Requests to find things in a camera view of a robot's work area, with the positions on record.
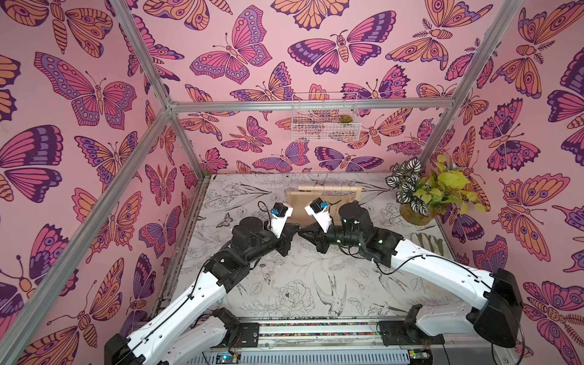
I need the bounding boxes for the metal cage frame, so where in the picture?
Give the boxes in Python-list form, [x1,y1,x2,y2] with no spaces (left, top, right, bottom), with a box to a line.
[1,1,521,364]

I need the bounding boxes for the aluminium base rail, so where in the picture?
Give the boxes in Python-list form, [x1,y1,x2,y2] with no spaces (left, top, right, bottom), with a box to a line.
[184,317,520,364]

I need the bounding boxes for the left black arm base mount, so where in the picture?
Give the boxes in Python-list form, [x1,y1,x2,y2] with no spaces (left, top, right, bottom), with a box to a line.
[213,308,259,348]

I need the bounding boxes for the potted green leafy plant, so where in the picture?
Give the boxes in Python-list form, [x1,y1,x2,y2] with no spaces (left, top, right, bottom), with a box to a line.
[386,155,491,226]

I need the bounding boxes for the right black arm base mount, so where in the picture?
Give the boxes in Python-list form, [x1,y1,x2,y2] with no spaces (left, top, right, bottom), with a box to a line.
[377,304,445,346]

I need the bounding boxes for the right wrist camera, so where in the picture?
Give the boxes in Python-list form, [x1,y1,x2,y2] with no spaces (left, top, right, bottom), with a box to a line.
[304,198,333,233]

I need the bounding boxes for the beige green gardening glove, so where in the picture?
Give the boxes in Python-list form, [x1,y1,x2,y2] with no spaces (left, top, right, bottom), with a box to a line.
[408,232,452,259]

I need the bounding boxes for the white wire wall basket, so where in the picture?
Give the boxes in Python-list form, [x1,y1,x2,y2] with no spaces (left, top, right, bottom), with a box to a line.
[289,99,362,144]

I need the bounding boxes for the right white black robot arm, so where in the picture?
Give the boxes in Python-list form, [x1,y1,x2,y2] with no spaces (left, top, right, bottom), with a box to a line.
[298,199,523,348]

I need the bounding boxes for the small succulent in basket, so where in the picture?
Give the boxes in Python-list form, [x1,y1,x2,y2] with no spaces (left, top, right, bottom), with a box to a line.
[339,114,354,124]

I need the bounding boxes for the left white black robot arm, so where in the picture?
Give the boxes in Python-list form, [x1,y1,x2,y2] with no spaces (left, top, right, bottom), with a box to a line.
[104,217,301,364]

